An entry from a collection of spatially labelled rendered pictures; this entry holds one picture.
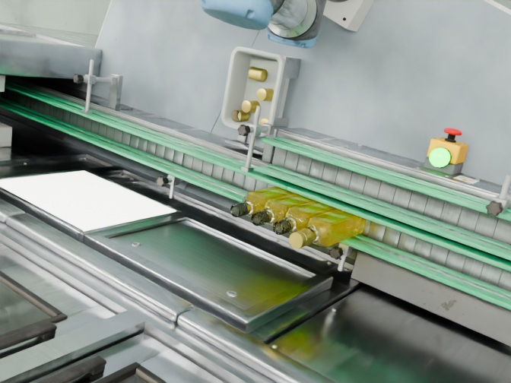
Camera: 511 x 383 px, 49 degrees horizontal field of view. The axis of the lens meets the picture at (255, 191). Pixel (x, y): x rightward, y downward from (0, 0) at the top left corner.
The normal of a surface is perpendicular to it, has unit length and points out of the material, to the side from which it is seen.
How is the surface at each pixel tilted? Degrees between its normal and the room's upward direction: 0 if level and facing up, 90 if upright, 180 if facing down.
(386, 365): 91
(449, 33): 0
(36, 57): 90
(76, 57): 90
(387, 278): 0
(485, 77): 0
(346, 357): 91
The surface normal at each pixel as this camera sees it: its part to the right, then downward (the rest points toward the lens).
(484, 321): -0.57, 0.12
